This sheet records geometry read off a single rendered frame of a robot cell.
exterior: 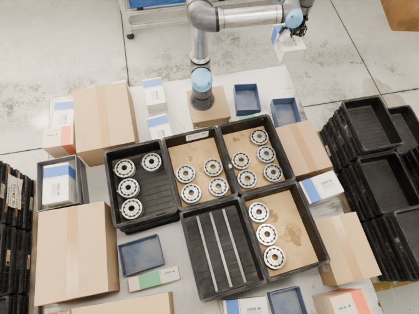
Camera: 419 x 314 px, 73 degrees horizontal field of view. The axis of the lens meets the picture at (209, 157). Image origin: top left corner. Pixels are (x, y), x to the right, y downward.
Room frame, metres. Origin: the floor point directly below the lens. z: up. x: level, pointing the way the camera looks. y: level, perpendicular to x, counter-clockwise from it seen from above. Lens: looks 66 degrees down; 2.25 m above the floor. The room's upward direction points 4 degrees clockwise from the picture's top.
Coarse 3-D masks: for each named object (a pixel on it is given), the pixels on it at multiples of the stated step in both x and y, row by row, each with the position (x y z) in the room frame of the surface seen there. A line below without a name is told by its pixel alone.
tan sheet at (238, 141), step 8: (256, 128) 0.84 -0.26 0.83; (224, 136) 0.77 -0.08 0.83; (232, 136) 0.77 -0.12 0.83; (240, 136) 0.77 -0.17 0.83; (248, 136) 0.78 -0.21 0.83; (232, 144) 0.72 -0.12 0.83; (240, 144) 0.73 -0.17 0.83; (248, 144) 0.73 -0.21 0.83; (232, 152) 0.67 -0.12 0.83; (248, 152) 0.68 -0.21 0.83; (240, 160) 0.63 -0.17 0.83; (256, 160) 0.64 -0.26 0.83; (248, 168) 0.58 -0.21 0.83; (256, 168) 0.59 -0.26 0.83; (256, 176) 0.54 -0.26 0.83; (256, 184) 0.50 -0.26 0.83; (264, 184) 0.50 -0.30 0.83
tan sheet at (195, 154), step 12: (192, 144) 0.70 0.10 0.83; (204, 144) 0.71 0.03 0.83; (180, 156) 0.62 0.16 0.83; (192, 156) 0.63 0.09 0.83; (204, 156) 0.63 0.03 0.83; (216, 156) 0.64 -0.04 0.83; (204, 180) 0.50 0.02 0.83; (180, 192) 0.42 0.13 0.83; (192, 192) 0.43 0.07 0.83; (204, 192) 0.43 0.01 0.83; (228, 192) 0.44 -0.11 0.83
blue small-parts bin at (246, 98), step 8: (240, 88) 1.19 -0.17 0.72; (248, 88) 1.20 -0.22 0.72; (256, 88) 1.18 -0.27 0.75; (240, 96) 1.15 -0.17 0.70; (248, 96) 1.15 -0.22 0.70; (256, 96) 1.14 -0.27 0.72; (240, 104) 1.08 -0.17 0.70; (248, 104) 1.09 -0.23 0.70; (256, 104) 1.09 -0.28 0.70; (240, 112) 0.99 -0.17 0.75; (248, 112) 1.00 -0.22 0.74; (256, 112) 1.01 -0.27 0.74
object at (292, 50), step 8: (280, 24) 1.32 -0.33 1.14; (272, 32) 1.30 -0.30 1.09; (288, 32) 1.27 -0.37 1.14; (272, 40) 1.28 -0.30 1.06; (288, 40) 1.21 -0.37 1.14; (296, 40) 1.21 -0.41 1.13; (280, 48) 1.18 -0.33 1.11; (288, 48) 1.15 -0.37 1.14; (296, 48) 1.16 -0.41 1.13; (304, 48) 1.16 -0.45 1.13; (280, 56) 1.15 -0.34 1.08; (288, 56) 1.14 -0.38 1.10; (296, 56) 1.15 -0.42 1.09
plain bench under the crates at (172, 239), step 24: (240, 72) 1.35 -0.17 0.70; (264, 72) 1.36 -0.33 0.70; (288, 72) 1.38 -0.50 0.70; (72, 96) 1.05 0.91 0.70; (144, 96) 1.09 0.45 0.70; (168, 96) 1.10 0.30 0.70; (264, 96) 1.16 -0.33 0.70; (288, 96) 1.18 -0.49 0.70; (144, 120) 0.91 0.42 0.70; (168, 120) 0.92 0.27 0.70; (96, 168) 0.56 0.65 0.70; (96, 192) 0.42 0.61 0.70; (312, 216) 0.38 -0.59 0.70; (120, 240) 0.18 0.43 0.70; (168, 240) 0.19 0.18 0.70; (168, 264) 0.08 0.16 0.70; (120, 288) -0.05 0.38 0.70; (168, 288) -0.03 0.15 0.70; (192, 288) -0.02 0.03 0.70; (264, 288) 0.00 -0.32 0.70; (312, 288) 0.02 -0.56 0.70; (336, 288) 0.03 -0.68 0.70; (48, 312) -0.17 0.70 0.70; (192, 312) -0.13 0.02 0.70; (216, 312) -0.12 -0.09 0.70; (312, 312) -0.09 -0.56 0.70
